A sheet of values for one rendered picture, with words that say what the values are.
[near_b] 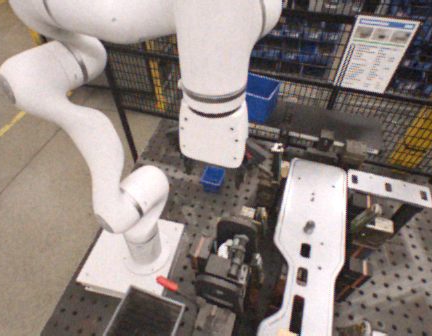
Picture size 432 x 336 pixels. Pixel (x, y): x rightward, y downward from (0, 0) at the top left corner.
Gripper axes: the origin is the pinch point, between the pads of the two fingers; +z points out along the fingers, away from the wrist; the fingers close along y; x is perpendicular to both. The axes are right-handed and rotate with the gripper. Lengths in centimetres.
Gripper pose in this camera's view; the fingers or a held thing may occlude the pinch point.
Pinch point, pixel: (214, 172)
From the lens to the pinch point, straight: 48.8
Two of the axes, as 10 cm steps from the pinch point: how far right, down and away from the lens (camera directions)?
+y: 9.4, 2.4, -2.2
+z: 0.0, 6.7, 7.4
